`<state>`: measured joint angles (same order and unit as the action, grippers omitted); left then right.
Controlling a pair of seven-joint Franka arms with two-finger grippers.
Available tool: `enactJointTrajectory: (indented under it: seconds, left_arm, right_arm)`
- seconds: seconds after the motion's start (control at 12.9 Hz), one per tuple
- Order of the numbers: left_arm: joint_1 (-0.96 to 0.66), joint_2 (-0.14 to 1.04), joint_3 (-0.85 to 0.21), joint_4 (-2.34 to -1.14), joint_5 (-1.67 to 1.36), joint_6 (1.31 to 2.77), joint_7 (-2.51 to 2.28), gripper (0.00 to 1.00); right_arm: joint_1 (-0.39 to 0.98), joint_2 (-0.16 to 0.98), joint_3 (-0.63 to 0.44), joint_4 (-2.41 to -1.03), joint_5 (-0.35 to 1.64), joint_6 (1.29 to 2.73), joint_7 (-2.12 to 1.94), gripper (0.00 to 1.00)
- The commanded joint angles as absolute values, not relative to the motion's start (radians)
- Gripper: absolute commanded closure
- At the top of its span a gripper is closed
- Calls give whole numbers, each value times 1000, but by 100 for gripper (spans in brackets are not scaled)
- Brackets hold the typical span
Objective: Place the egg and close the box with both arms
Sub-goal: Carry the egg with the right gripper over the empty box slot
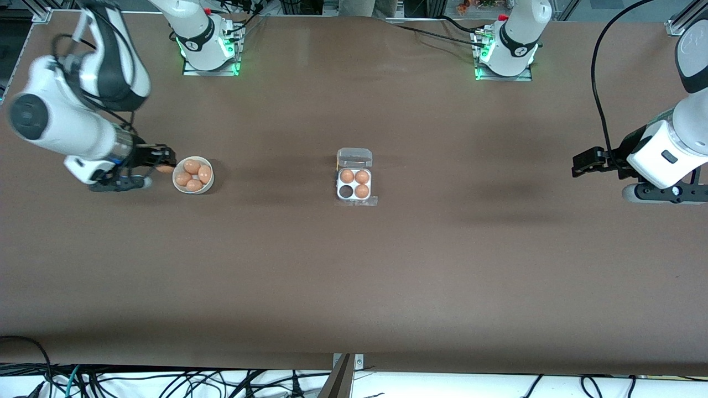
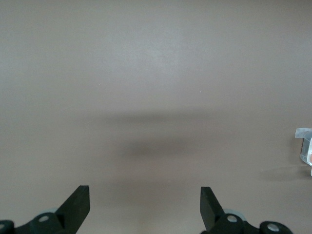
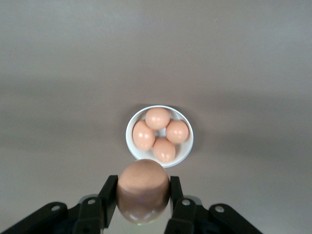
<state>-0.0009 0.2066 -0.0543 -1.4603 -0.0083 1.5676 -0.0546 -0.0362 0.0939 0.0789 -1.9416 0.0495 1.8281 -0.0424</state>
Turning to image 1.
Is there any clear plastic egg carton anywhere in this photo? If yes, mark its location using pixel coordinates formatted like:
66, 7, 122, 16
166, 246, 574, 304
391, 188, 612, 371
335, 148, 378, 207

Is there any white round bowl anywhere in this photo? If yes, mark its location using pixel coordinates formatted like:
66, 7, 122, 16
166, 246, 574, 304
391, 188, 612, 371
172, 156, 215, 195

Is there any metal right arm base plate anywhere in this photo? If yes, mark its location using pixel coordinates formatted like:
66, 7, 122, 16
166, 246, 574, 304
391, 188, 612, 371
182, 60, 242, 77

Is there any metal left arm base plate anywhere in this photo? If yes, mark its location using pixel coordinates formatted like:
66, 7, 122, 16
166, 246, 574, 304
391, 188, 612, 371
474, 65, 533, 82

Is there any aluminium frame profile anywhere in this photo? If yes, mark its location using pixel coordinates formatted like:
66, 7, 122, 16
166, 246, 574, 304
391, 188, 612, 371
667, 0, 708, 37
22, 0, 56, 24

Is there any black base cable bundle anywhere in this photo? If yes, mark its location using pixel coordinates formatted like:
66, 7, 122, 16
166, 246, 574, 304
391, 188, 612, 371
218, 0, 269, 35

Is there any black looped cable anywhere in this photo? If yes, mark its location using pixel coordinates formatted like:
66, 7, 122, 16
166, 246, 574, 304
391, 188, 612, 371
0, 336, 54, 387

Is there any black table cable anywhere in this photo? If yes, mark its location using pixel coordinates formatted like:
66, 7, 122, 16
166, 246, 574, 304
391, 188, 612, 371
387, 15, 490, 48

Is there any teal cable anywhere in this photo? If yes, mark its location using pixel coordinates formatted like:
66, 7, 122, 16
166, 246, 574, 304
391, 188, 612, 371
64, 365, 82, 397

